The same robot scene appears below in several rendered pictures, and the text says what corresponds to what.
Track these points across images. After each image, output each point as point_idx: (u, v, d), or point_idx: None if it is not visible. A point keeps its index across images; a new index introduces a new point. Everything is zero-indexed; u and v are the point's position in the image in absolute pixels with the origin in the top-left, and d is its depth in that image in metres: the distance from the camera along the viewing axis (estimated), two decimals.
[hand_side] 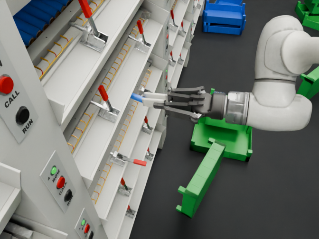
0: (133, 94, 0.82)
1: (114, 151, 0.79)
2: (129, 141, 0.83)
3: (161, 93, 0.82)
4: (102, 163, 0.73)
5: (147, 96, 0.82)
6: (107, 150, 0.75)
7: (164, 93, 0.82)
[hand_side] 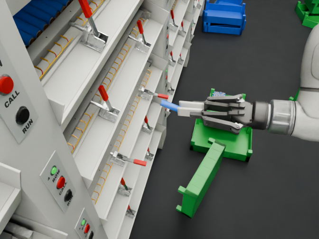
0: None
1: (114, 151, 0.79)
2: (129, 141, 0.83)
3: (194, 117, 0.76)
4: (102, 163, 0.73)
5: (181, 111, 0.78)
6: (107, 150, 0.75)
7: (197, 117, 0.76)
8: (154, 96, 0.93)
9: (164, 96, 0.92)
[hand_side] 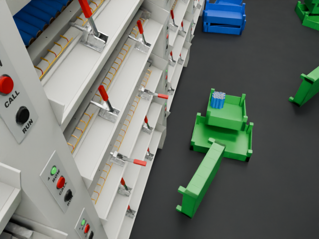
0: None
1: (114, 151, 0.79)
2: (129, 141, 0.83)
3: None
4: (102, 163, 0.73)
5: None
6: (107, 150, 0.75)
7: None
8: (154, 96, 0.93)
9: (164, 96, 0.92)
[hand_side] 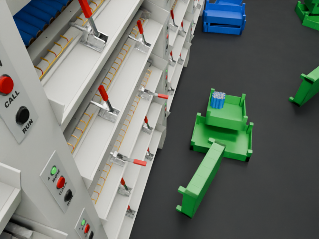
0: None
1: (114, 151, 0.79)
2: (129, 141, 0.83)
3: None
4: (102, 163, 0.73)
5: None
6: (107, 150, 0.75)
7: None
8: (154, 96, 0.93)
9: (164, 96, 0.92)
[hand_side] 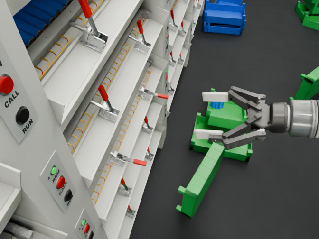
0: None
1: (114, 151, 0.79)
2: (129, 141, 0.83)
3: (214, 140, 0.68)
4: (102, 163, 0.73)
5: (198, 133, 0.69)
6: (107, 150, 0.75)
7: (218, 141, 0.67)
8: (154, 96, 0.93)
9: (164, 96, 0.92)
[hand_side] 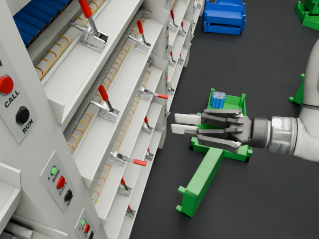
0: None
1: (114, 151, 0.79)
2: (129, 141, 0.83)
3: (193, 114, 0.74)
4: (102, 163, 0.73)
5: (178, 118, 0.75)
6: (107, 150, 0.75)
7: (197, 114, 0.74)
8: (154, 96, 0.93)
9: (164, 96, 0.92)
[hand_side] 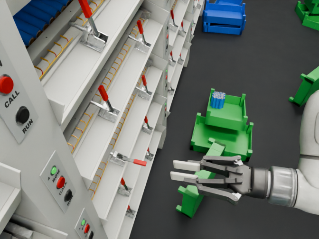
0: None
1: (114, 151, 0.79)
2: (129, 141, 0.83)
3: (189, 183, 0.71)
4: None
5: (174, 175, 0.73)
6: None
7: (192, 184, 0.70)
8: (145, 87, 0.91)
9: (142, 79, 0.89)
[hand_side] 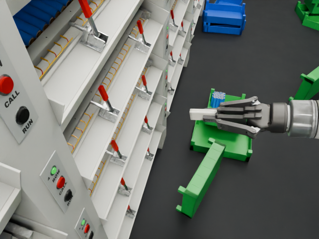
0: None
1: (114, 151, 0.79)
2: (129, 141, 0.83)
3: (208, 121, 0.72)
4: None
5: (193, 115, 0.74)
6: None
7: (211, 121, 0.72)
8: (145, 87, 0.91)
9: (142, 79, 0.89)
